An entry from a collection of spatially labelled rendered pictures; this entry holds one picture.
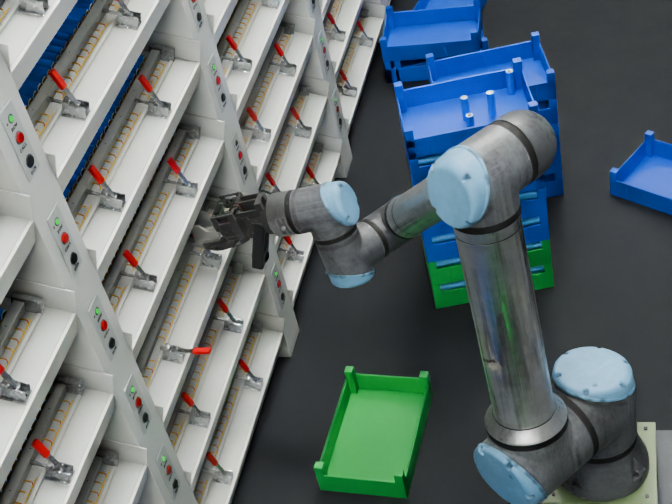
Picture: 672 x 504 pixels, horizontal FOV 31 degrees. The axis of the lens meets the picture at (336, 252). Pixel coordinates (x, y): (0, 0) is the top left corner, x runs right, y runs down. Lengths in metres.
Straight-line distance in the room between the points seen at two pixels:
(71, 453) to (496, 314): 0.73
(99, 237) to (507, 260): 0.69
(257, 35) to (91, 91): 0.87
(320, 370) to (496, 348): 0.97
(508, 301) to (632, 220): 1.27
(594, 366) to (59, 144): 1.06
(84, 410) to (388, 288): 1.24
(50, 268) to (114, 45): 0.46
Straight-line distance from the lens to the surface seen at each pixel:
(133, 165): 2.21
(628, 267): 3.09
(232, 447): 2.72
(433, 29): 3.90
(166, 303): 2.44
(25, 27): 1.89
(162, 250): 2.31
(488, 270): 1.94
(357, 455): 2.75
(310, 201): 2.33
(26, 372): 1.89
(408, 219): 2.33
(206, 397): 2.56
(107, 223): 2.10
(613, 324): 2.95
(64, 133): 1.98
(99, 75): 2.10
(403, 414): 2.81
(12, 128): 1.79
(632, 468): 2.44
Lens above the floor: 2.14
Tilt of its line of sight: 41 degrees down
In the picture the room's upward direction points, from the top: 14 degrees counter-clockwise
